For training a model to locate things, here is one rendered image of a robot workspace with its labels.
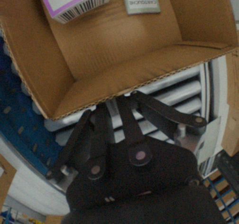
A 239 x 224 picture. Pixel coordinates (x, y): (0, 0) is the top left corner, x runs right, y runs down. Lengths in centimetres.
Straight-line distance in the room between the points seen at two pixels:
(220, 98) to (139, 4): 43
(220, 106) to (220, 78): 13
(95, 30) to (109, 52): 6
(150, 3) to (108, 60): 16
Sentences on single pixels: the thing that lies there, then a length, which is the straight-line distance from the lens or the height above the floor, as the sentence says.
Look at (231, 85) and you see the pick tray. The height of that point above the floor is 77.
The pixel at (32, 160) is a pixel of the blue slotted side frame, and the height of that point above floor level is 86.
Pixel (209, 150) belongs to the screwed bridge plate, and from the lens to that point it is 73.
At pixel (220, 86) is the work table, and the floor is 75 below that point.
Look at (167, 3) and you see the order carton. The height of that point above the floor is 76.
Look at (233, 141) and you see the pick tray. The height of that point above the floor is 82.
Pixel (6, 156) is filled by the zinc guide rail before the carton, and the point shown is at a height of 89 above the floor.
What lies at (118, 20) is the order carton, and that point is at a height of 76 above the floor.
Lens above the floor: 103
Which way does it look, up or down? 63 degrees down
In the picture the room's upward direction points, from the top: 164 degrees clockwise
